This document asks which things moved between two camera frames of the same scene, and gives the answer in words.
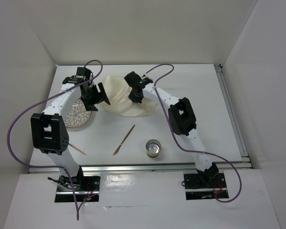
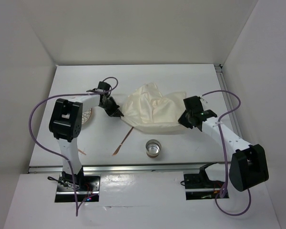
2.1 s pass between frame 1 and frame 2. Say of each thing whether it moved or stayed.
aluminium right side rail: stayed
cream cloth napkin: moved
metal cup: stayed
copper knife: stayed
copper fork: stayed
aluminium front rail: stayed
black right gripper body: moved
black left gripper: moved
